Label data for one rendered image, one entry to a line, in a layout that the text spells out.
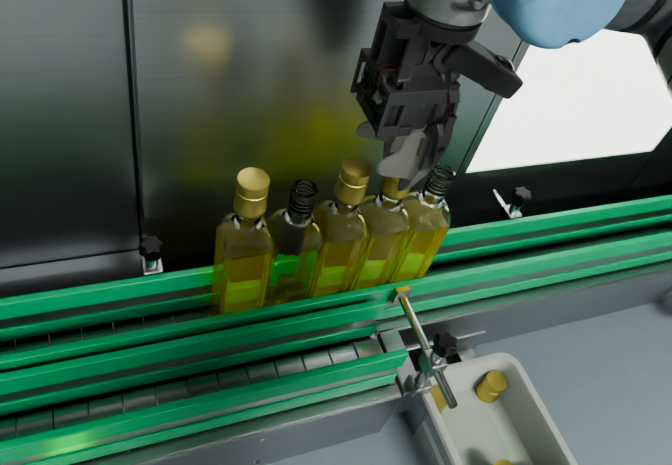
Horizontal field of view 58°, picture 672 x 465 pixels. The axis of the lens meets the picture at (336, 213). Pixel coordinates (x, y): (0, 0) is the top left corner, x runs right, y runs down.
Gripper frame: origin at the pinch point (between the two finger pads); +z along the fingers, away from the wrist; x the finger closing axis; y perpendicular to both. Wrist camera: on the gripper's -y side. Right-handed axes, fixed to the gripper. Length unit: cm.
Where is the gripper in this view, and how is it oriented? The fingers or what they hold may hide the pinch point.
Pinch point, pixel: (402, 167)
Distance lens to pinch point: 68.7
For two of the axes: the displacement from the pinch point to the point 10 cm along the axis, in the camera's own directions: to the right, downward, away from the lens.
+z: -2.0, 6.5, 7.3
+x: 3.4, 7.4, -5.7
